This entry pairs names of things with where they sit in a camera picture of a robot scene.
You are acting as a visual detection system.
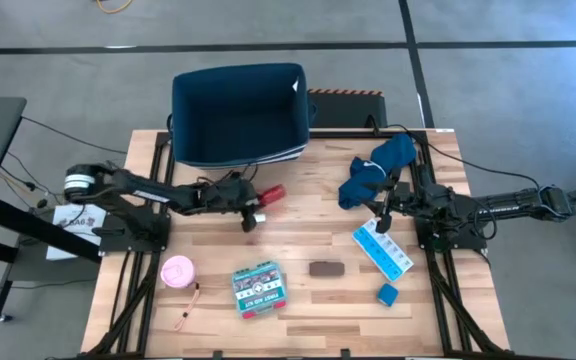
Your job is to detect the white printed paper sheet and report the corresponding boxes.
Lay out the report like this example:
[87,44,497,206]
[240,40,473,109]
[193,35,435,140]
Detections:
[46,202,109,262]

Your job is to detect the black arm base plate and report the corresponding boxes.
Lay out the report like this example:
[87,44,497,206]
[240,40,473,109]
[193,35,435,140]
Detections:
[415,209,489,251]
[98,213,172,254]

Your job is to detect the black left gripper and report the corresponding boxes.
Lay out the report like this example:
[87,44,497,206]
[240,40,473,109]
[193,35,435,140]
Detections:
[202,174,265,234]

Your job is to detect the black aluminium frame rails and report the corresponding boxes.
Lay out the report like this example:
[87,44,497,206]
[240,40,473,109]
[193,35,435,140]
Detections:
[80,130,177,359]
[407,129,507,357]

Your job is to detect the teal first aid kit box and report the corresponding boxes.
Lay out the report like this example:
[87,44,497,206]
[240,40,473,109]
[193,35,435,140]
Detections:
[231,260,289,320]

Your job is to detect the thin black floor cable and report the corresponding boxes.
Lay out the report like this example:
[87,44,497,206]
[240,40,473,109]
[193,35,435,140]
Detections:
[20,115,128,155]

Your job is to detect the pink round lidded cup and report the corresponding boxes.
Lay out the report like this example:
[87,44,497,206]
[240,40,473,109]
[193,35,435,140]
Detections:
[160,255,197,290]

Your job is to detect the blue weekly pill organizer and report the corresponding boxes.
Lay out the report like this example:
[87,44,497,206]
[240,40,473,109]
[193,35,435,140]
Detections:
[351,217,415,283]

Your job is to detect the navy blue fabric sling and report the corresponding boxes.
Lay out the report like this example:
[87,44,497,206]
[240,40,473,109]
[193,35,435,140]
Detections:
[337,132,418,211]

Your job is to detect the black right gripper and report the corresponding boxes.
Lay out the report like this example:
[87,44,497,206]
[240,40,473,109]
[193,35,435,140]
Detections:
[364,179,422,234]

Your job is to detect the brown oblong case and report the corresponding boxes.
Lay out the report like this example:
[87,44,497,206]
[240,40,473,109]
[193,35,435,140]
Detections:
[308,260,346,278]

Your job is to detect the navy blue fabric basket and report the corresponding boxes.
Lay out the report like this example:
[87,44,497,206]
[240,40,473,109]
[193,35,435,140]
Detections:
[171,62,318,169]

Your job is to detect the yellow cable loop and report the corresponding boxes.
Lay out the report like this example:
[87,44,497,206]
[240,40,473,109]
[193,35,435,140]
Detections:
[95,0,134,15]

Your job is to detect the small blue cube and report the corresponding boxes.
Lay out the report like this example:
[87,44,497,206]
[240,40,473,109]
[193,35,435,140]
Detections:
[376,283,400,307]

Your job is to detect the black box with orange stripes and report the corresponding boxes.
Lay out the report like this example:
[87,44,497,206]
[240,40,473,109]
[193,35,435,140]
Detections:
[307,88,388,130]

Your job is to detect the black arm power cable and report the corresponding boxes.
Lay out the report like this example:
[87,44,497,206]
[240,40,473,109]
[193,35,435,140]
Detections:
[367,115,542,191]

